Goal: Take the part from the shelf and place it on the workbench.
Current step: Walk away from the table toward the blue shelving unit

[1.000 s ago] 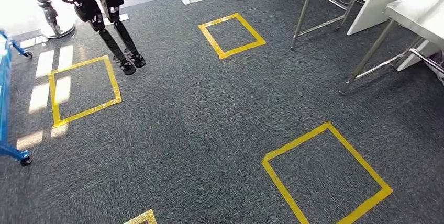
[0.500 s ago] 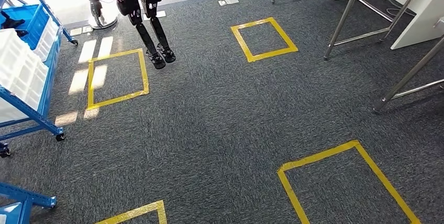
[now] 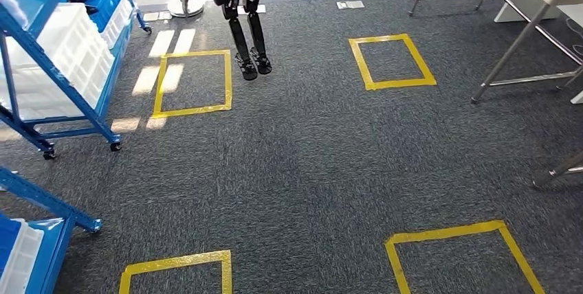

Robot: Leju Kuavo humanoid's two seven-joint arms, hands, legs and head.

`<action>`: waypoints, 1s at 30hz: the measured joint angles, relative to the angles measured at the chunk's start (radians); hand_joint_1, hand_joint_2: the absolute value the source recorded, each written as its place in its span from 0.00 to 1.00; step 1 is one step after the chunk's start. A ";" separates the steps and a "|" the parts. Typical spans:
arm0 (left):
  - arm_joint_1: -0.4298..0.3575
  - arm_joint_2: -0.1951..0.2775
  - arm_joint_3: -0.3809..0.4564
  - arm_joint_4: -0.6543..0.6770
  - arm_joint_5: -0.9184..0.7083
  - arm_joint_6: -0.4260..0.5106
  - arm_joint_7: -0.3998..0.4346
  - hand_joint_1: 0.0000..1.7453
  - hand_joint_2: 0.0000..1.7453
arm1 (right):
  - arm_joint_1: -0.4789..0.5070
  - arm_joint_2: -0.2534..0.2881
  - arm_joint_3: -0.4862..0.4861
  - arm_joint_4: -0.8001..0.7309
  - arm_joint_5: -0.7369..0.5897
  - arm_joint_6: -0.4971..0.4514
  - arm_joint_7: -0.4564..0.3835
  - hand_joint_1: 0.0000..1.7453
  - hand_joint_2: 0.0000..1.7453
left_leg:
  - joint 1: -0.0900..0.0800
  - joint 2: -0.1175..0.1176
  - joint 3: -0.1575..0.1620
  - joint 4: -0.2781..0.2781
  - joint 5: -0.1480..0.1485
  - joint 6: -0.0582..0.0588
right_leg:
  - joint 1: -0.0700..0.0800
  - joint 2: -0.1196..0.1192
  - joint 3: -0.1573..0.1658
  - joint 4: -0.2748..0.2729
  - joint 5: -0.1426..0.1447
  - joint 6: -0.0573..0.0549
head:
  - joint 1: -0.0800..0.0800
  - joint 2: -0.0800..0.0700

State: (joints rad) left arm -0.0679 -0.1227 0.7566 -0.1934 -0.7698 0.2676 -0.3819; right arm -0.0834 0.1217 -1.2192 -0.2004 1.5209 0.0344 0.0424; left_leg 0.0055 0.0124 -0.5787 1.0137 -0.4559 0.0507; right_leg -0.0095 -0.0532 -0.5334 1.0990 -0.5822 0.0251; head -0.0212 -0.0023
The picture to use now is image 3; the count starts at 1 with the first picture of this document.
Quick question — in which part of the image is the yellow floor tape square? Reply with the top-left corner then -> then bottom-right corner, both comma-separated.
384,220 -> 545,294
348,33 -> 437,91
118,249 -> 233,294
151,49 -> 233,120

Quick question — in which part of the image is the black humanoid robot leg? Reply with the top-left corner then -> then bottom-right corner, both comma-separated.
200,0 -> 259,82
240,0 -> 274,76

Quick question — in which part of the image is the white plastic crate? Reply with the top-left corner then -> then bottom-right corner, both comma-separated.
0,3 -> 99,74
0,218 -> 45,294
0,48 -> 116,120
100,0 -> 134,49

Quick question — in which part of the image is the white partition board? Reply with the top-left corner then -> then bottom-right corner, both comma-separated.
494,0 -> 583,29

